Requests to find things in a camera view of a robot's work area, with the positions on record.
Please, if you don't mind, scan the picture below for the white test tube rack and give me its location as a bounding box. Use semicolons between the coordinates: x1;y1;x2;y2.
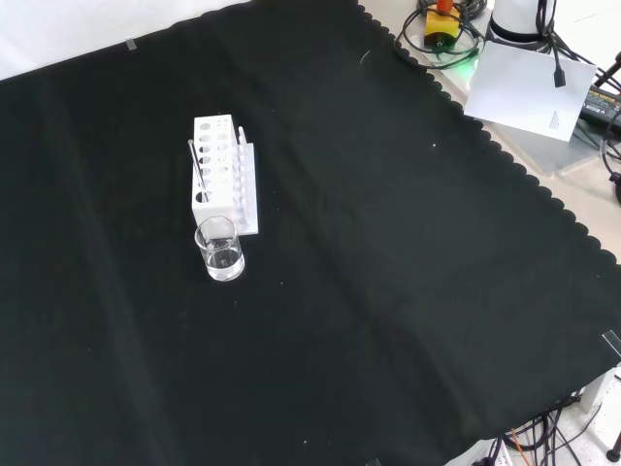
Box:
191;114;260;238

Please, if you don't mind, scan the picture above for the glass rod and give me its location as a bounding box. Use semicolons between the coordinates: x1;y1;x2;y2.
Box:
187;139;211;203

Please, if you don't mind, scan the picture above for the black bench cloth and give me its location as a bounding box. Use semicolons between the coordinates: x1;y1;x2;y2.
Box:
0;0;621;466

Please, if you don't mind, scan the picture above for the clear glass beaker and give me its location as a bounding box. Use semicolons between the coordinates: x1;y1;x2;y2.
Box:
193;216;245;283

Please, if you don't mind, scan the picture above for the yellow stop button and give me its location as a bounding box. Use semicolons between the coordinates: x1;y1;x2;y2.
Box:
423;0;461;51

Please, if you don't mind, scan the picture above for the white paper sheet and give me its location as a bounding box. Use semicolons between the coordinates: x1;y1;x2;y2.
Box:
463;40;598;143

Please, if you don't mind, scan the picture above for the black power adapter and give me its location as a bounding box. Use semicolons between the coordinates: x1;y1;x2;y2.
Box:
578;83;621;128

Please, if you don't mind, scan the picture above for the black tripod leg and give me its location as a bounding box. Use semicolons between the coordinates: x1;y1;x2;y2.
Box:
592;50;621;94

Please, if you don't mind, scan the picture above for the black looped cable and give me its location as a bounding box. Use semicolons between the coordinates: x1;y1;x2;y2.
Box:
395;0;486;63

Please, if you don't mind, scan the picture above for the black cable with plug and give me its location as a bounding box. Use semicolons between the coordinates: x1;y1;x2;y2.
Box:
535;0;570;89

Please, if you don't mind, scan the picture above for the orange cable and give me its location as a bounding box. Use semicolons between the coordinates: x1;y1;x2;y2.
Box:
509;427;536;466

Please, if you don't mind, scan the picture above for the black cable bundle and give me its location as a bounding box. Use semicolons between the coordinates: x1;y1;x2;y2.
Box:
477;395;621;466

